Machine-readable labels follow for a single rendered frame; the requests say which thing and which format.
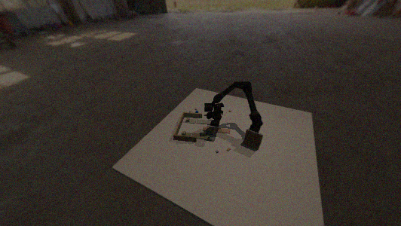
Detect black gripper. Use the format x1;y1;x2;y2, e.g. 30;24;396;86
210;110;223;127

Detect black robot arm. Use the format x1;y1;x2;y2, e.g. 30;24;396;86
204;81;263;133

